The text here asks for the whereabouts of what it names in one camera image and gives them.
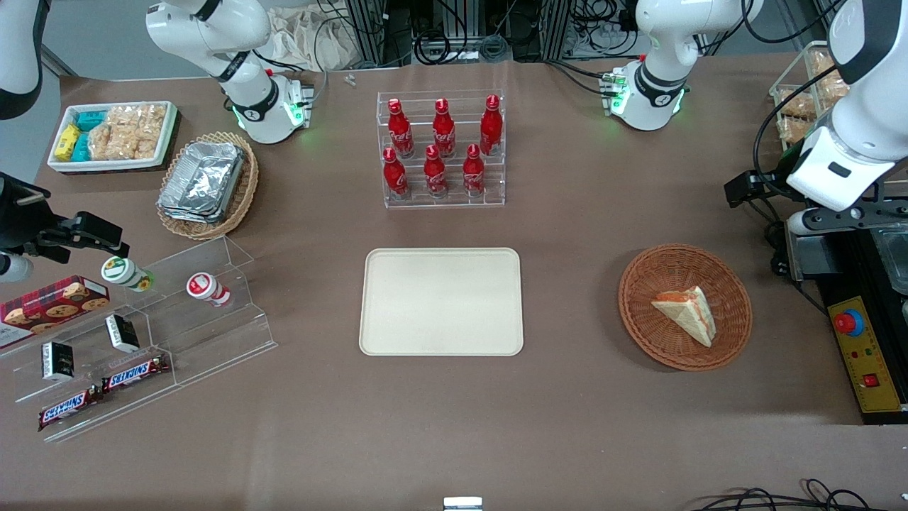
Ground black machine housing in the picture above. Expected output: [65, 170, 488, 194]
[784, 227, 908, 425]

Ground red tartan cookie box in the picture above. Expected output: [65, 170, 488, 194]
[0, 275, 111, 348]

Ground small black white box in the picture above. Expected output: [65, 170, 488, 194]
[105, 314, 141, 353]
[40, 341, 77, 382]

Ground light oval wicker basket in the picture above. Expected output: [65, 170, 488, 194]
[156, 131, 260, 241]

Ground beige cloth bag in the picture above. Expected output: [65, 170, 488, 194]
[270, 6, 366, 72]

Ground triangular sandwich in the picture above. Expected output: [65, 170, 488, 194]
[651, 285, 716, 348]

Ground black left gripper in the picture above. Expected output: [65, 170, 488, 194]
[724, 138, 808, 209]

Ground clear acrylic bottle rack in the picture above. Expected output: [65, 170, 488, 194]
[376, 89, 506, 209]

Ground yellow control panel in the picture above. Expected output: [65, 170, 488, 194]
[828, 296, 905, 414]

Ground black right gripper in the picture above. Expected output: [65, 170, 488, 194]
[0, 172, 131, 260]

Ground black power cable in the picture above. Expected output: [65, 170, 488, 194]
[763, 206, 790, 279]

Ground red lid yogurt cup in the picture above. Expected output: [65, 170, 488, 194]
[186, 273, 232, 307]

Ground clear rice cracker bag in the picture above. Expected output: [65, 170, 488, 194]
[106, 104, 168, 137]
[87, 124, 160, 162]

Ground clear acrylic stepped shelf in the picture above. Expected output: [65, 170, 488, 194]
[0, 236, 277, 444]

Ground white rectangular snack bin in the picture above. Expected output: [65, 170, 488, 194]
[48, 101, 178, 174]

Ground clear plastic container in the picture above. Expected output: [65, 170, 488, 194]
[869, 227, 908, 295]

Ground grey metal block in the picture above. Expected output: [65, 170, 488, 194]
[786, 231, 834, 283]

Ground black loose cables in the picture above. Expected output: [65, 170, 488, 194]
[699, 479, 908, 511]

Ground yellow snack packet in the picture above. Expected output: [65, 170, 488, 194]
[55, 124, 82, 160]

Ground green lid yogurt cup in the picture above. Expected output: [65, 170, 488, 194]
[101, 256, 155, 293]

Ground red cola bottle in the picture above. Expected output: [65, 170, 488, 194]
[423, 145, 448, 199]
[480, 94, 504, 157]
[432, 99, 456, 158]
[387, 98, 415, 158]
[463, 144, 486, 197]
[382, 147, 410, 201]

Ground beige plastic tray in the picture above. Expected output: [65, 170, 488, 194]
[359, 248, 524, 357]

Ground Snickers chocolate bar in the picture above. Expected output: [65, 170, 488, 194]
[101, 353, 171, 393]
[38, 387, 104, 432]

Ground brown round wicker basket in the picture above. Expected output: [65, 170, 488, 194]
[618, 244, 753, 372]

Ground white wire rack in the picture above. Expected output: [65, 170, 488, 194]
[770, 40, 852, 153]

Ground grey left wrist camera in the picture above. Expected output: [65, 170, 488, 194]
[786, 204, 880, 236]

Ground aluminium foil container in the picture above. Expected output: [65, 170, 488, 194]
[157, 141, 246, 225]

